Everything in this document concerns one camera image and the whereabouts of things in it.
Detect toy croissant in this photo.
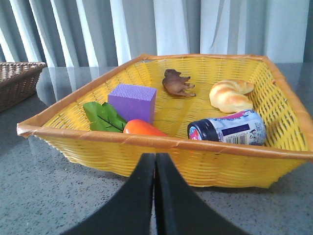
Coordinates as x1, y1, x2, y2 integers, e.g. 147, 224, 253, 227
209, 79, 254, 113

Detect yellow wicker basket orange rim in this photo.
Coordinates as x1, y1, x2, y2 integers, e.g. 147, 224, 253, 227
17, 54, 313, 188

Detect purple foam cube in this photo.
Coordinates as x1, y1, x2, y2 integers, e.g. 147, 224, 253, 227
108, 84, 157, 124

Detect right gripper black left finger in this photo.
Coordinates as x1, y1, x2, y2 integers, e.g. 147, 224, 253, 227
63, 153, 155, 235

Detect brown wicker basket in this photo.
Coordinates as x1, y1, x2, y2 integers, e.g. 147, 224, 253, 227
0, 62, 47, 112

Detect grey pleated curtain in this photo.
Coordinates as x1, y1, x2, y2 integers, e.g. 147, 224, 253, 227
0, 0, 313, 67

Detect small labelled jar dark lid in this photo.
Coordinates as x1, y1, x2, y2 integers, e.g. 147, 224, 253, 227
187, 110, 267, 145

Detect orange toy carrot green leaves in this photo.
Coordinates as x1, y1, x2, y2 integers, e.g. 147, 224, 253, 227
83, 102, 167, 137

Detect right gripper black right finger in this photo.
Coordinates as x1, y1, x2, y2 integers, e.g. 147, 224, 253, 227
155, 153, 248, 235

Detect brown toy animal figurine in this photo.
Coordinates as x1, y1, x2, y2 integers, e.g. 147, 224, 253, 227
162, 69, 196, 97

